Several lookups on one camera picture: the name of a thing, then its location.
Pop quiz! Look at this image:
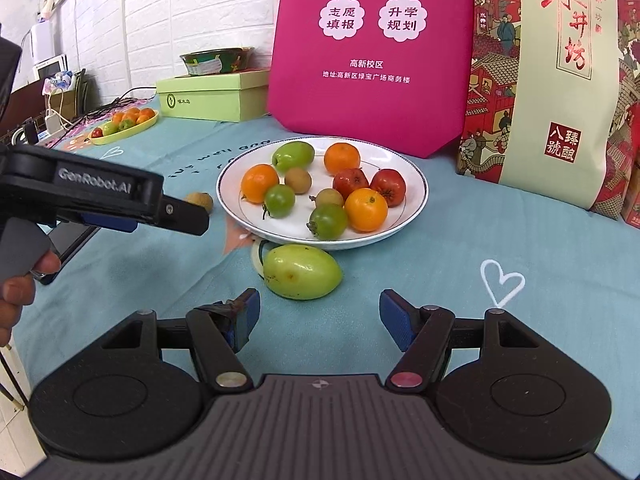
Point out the orange front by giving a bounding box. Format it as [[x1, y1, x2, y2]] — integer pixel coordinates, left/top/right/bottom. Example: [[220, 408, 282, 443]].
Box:
[[344, 188, 388, 233]]

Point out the orange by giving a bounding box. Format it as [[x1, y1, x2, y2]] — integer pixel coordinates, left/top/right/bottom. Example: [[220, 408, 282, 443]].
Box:
[[344, 188, 388, 233], [240, 164, 280, 205]]

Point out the small green fruit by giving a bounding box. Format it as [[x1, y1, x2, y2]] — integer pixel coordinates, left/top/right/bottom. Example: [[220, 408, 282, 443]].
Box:
[[307, 204, 348, 240], [262, 184, 295, 219]]

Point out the red fruit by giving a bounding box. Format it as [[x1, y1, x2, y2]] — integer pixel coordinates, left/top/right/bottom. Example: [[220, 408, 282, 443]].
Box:
[[370, 169, 407, 207], [332, 168, 369, 200]]

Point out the brown longan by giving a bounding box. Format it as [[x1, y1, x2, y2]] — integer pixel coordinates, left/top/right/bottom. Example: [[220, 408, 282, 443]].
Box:
[[309, 188, 344, 208], [284, 167, 312, 195]]

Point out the orange plate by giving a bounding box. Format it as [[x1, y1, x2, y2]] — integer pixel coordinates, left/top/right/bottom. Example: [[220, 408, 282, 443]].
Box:
[[323, 142, 360, 176]]

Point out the person's left hand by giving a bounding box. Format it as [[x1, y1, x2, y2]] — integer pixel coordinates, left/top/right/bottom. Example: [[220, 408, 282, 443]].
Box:
[[0, 252, 61, 347]]

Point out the black smartphone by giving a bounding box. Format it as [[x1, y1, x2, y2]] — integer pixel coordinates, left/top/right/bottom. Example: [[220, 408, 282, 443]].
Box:
[[32, 222, 99, 285]]

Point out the white power strip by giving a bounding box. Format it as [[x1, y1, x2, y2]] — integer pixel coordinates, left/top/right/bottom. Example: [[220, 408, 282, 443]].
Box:
[[38, 110, 68, 146]]

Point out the yellow-green small fruit tray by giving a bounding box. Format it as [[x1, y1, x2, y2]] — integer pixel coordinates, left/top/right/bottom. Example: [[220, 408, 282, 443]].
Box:
[[88, 107, 160, 145]]

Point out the longan near plate edge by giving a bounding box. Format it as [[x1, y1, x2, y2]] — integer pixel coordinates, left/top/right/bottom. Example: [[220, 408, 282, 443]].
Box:
[[184, 192, 214, 214]]

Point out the teal printed tablecloth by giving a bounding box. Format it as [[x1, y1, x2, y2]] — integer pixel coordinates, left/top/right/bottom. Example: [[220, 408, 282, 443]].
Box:
[[13, 150, 639, 477]]

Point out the white oval plate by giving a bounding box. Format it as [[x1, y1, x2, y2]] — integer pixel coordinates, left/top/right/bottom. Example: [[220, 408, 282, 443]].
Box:
[[214, 134, 430, 252]]

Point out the light green cardboard box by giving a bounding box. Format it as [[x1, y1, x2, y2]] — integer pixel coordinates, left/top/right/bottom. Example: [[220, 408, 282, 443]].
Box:
[[156, 70, 270, 122]]

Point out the green instant noodle bowl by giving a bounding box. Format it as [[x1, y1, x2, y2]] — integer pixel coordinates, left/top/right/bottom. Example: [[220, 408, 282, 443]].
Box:
[[180, 47, 254, 76]]

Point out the red cracker box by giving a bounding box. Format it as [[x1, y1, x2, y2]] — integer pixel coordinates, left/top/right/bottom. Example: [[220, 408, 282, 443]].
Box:
[[620, 160, 640, 229]]

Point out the magenta fabric bag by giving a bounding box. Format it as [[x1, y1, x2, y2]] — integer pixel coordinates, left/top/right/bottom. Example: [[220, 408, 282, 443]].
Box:
[[268, 0, 473, 157]]

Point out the red green gift bag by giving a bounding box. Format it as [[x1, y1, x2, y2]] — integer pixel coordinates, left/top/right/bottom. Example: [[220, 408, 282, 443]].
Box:
[[457, 0, 639, 218]]

